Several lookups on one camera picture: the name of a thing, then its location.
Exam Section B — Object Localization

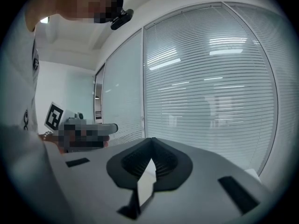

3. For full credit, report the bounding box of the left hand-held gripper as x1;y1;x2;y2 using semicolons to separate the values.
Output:
44;101;119;153

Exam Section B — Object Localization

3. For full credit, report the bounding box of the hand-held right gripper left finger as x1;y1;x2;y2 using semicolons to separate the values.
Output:
45;138;155;224

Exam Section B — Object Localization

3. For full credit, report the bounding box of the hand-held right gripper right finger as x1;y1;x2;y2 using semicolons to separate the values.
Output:
139;137;273;224

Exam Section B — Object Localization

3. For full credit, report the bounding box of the person's left forearm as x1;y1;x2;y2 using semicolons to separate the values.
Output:
38;133;62;153

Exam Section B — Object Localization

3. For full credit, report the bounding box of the person's left hand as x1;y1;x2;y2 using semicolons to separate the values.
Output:
93;134;111;148

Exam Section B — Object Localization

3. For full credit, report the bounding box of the person's grey printed T-shirt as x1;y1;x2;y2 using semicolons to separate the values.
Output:
0;8;75;224

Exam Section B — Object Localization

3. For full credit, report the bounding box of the person's face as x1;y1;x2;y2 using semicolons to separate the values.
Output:
24;0;124;32

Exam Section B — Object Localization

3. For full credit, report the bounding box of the silver chain bracelet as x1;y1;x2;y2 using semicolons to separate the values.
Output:
38;131;53;142

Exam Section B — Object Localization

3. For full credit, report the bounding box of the black head-mounted camera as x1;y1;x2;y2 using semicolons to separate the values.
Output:
110;8;135;31

